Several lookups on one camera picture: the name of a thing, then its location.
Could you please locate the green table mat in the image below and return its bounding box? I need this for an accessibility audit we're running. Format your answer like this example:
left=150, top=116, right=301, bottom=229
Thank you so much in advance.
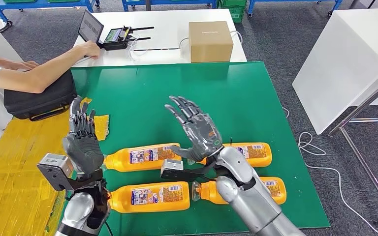
left=56, top=61, right=331, bottom=236

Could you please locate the white cable by box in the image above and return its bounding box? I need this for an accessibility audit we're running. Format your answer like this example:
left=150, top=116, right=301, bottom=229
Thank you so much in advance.
left=178, top=29, right=244, bottom=60

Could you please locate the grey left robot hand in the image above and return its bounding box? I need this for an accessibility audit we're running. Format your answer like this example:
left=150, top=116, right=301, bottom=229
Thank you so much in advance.
left=62, top=96, right=105, bottom=175

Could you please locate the yellow taped sheet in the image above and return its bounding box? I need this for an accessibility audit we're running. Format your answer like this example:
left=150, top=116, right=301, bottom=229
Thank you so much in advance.
left=0, top=97, right=110, bottom=236

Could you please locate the brown cardboard box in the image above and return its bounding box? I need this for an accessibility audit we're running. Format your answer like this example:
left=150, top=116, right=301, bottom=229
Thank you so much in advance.
left=188, top=21, right=234, bottom=63

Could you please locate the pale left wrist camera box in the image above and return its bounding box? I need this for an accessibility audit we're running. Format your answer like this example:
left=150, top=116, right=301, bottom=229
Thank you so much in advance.
left=36, top=153, right=75, bottom=192

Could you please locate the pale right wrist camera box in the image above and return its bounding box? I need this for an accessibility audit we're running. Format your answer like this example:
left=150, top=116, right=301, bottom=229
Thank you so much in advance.
left=160, top=159, right=189, bottom=181

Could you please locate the person's right hand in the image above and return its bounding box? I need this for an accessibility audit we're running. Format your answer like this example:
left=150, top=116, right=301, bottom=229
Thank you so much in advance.
left=75, top=40, right=101, bottom=60

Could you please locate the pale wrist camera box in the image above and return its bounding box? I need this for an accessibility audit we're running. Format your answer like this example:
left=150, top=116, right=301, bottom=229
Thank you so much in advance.
left=36, top=153, right=75, bottom=192
left=160, top=159, right=189, bottom=181

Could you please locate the orange detergent bottle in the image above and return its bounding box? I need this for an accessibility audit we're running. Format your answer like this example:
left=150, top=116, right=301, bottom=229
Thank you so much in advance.
left=191, top=177, right=287, bottom=206
left=103, top=143, right=182, bottom=173
left=198, top=142, right=273, bottom=168
left=108, top=181, right=191, bottom=214

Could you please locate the thin black cable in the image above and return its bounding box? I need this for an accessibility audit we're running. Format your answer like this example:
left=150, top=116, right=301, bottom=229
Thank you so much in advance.
left=132, top=47, right=181, bottom=52

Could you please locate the looped white cable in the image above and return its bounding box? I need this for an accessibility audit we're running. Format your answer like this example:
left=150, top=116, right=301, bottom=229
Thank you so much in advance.
left=127, top=34, right=149, bottom=62

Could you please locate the silver metal stand frame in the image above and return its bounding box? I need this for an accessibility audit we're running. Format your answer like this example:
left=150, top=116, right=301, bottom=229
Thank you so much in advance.
left=327, top=53, right=378, bottom=228

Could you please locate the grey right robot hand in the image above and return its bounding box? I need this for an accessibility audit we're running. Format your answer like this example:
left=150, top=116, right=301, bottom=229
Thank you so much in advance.
left=164, top=95, right=224, bottom=163

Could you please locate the black zip case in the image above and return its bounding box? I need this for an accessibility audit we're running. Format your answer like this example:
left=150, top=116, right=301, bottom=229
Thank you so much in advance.
left=3, top=70, right=78, bottom=122

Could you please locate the green plastic crate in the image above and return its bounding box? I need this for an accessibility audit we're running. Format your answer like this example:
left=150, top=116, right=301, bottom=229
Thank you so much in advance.
left=218, top=0, right=248, bottom=24

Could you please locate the blue metal shelf frame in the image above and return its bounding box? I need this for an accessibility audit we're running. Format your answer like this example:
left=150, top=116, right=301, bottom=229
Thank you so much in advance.
left=247, top=0, right=344, bottom=18
left=0, top=0, right=100, bottom=28
left=121, top=0, right=218, bottom=11

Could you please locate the black remote with antennas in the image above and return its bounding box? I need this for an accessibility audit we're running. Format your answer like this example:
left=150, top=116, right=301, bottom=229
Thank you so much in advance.
left=102, top=26, right=156, bottom=51

